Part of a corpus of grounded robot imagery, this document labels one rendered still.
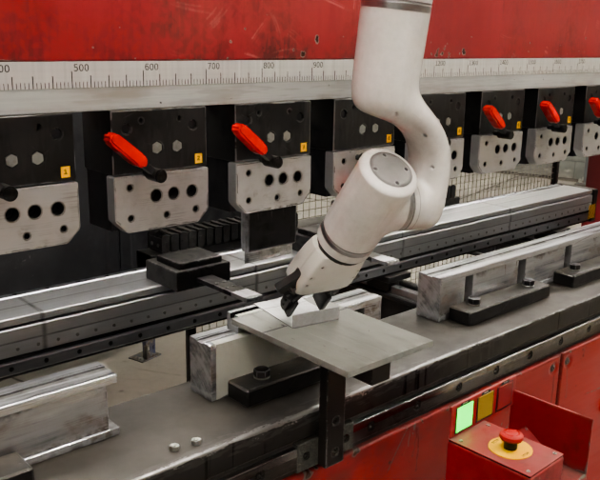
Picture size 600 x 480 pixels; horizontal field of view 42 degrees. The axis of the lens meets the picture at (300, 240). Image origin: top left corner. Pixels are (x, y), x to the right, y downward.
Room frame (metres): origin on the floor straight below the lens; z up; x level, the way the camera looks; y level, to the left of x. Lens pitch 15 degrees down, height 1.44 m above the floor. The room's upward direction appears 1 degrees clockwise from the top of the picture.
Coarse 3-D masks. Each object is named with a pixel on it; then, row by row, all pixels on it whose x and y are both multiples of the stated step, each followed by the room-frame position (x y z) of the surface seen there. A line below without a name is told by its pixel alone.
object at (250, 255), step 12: (252, 216) 1.20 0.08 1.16; (264, 216) 1.22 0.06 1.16; (276, 216) 1.23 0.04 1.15; (288, 216) 1.25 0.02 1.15; (252, 228) 1.20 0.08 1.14; (264, 228) 1.22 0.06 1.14; (276, 228) 1.23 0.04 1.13; (288, 228) 1.25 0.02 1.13; (252, 240) 1.20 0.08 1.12; (264, 240) 1.22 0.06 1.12; (276, 240) 1.23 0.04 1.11; (288, 240) 1.25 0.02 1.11; (252, 252) 1.21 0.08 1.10; (264, 252) 1.23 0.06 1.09; (276, 252) 1.24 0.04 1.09; (288, 252) 1.26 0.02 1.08
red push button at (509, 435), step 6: (504, 432) 1.16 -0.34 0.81; (510, 432) 1.16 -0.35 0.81; (516, 432) 1.16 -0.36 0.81; (504, 438) 1.15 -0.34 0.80; (510, 438) 1.15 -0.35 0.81; (516, 438) 1.15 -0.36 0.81; (522, 438) 1.15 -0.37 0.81; (504, 444) 1.16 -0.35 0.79; (510, 444) 1.15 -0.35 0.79; (516, 444) 1.15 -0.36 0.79; (510, 450) 1.15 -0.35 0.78
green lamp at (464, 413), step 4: (468, 404) 1.22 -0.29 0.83; (472, 404) 1.23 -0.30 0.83; (460, 408) 1.20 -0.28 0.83; (464, 408) 1.21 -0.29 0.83; (468, 408) 1.22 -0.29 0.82; (472, 408) 1.23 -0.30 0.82; (460, 412) 1.20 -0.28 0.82; (464, 412) 1.21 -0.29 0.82; (468, 412) 1.22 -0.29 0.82; (460, 416) 1.20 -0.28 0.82; (464, 416) 1.21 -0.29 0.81; (468, 416) 1.22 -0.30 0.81; (460, 420) 1.20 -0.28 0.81; (464, 420) 1.21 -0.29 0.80; (468, 420) 1.22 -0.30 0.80; (456, 424) 1.20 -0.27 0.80; (460, 424) 1.20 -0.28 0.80; (464, 424) 1.21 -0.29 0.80; (468, 424) 1.22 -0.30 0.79; (456, 428) 1.20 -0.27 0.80; (460, 428) 1.20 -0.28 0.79; (464, 428) 1.21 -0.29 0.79
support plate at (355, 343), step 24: (264, 312) 1.19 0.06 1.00; (264, 336) 1.10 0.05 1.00; (288, 336) 1.09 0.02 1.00; (312, 336) 1.09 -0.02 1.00; (336, 336) 1.09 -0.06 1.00; (360, 336) 1.09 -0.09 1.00; (384, 336) 1.10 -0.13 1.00; (408, 336) 1.10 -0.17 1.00; (312, 360) 1.02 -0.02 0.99; (336, 360) 1.00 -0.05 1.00; (360, 360) 1.01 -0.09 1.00; (384, 360) 1.01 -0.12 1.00
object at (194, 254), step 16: (160, 256) 1.39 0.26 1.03; (176, 256) 1.39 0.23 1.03; (192, 256) 1.40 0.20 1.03; (208, 256) 1.40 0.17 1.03; (160, 272) 1.37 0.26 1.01; (176, 272) 1.33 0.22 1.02; (192, 272) 1.35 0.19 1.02; (208, 272) 1.38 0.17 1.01; (224, 272) 1.40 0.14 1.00; (176, 288) 1.33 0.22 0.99; (192, 288) 1.35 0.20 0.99; (224, 288) 1.30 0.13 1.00; (240, 288) 1.30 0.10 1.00
